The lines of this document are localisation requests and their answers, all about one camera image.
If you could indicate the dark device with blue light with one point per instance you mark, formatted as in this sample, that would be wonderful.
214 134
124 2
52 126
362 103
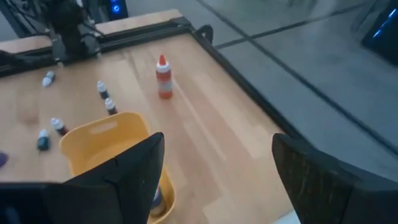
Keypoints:
385 37

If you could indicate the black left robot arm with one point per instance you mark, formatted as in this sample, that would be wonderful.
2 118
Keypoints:
66 25

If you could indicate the small dark green dropper bottle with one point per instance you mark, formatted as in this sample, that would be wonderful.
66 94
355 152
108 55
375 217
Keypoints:
48 78

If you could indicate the large pink-red food coloring bottle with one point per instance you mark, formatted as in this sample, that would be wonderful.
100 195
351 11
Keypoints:
158 203

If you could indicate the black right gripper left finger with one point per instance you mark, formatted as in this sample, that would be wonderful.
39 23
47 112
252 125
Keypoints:
136 174

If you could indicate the small red dropper bottle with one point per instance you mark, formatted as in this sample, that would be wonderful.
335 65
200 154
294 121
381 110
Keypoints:
59 127

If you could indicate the yellow plastic bin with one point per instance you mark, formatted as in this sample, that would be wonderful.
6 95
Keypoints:
93 146

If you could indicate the black corner bracket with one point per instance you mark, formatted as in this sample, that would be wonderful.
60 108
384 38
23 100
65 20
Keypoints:
205 31

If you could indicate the small black dropper bottle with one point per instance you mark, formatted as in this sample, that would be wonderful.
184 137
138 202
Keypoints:
111 108

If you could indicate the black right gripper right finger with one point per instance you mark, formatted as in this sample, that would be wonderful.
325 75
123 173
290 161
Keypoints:
311 180

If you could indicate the large violet food coloring bottle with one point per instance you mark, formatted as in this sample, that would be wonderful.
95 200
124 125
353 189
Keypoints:
2 159

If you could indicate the small teal white-label dropper bottle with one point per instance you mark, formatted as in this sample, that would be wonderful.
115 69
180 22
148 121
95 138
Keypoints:
43 142

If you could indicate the black computer tower blue light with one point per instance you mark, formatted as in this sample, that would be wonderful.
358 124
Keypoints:
117 7

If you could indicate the large red-orange food coloring bottle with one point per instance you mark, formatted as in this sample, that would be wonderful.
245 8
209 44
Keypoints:
164 81

